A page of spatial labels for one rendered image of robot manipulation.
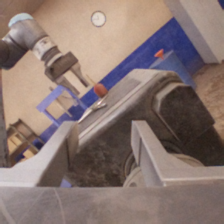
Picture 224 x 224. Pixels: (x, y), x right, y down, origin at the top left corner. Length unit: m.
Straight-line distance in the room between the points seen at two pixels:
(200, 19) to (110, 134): 3.47
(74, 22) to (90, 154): 3.58
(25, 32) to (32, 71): 3.49
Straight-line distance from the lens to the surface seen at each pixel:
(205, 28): 3.83
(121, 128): 0.50
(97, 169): 0.57
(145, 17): 3.98
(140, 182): 0.38
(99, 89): 0.90
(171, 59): 3.25
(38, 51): 0.66
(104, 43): 3.79
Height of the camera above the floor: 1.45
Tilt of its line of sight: 13 degrees down
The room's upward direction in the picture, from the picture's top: 42 degrees counter-clockwise
